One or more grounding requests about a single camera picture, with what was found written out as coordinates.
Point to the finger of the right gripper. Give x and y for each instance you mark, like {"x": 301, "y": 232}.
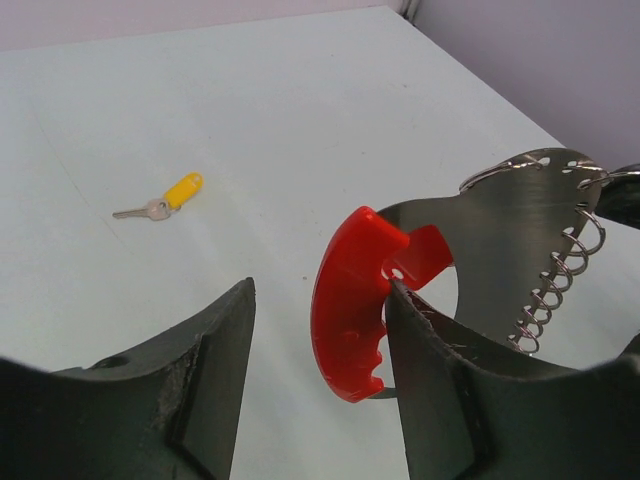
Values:
{"x": 619, "y": 198}

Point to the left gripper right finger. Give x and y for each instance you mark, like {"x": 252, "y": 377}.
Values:
{"x": 471, "y": 408}

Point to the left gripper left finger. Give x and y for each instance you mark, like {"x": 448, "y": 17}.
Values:
{"x": 167, "y": 408}

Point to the red handled keyring holder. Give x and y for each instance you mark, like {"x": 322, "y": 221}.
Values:
{"x": 512, "y": 234}

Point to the key with yellow tag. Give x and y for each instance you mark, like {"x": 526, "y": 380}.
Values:
{"x": 172, "y": 200}

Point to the right aluminium frame post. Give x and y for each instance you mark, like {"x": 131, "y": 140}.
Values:
{"x": 409, "y": 9}

